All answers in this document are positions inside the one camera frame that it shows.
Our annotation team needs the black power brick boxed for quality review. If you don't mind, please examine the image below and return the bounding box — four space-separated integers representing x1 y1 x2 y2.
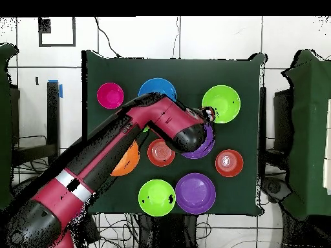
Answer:
82 212 101 245

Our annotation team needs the orange-red plastic bowl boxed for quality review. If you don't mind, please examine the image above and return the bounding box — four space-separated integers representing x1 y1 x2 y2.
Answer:
147 138 176 167
215 149 244 178

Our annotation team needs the green plastic bowl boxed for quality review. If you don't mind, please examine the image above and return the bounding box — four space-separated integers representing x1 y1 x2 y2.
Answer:
201 85 242 124
138 179 177 217

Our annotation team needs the black post with blue tape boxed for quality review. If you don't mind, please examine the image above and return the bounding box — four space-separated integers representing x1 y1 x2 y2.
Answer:
47 79 64 166

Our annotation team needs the black pedestal foot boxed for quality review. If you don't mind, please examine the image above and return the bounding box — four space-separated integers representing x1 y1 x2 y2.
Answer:
261 176 293 205

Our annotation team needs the pink plastic bowl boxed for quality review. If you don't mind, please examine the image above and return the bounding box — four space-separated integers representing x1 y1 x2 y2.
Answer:
96 82 125 110

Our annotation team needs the grey square floor frame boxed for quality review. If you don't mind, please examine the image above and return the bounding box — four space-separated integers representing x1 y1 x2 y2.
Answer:
37 17 77 48

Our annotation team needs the dark green tablecloth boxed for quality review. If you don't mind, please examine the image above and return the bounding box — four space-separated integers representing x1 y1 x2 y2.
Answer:
81 50 267 217

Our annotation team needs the large orange plastic bowl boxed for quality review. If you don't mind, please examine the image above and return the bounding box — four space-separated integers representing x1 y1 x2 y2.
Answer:
109 140 141 177

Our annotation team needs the purple plastic bowl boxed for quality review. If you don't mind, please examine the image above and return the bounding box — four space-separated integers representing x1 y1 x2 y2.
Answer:
175 172 217 215
180 123 216 160

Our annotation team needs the green cloth side table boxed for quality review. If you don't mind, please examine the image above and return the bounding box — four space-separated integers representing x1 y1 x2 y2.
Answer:
0 43 21 210
281 48 331 222

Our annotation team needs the blue plastic bowl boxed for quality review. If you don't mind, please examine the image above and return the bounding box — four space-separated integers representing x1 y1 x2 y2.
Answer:
137 77 178 103

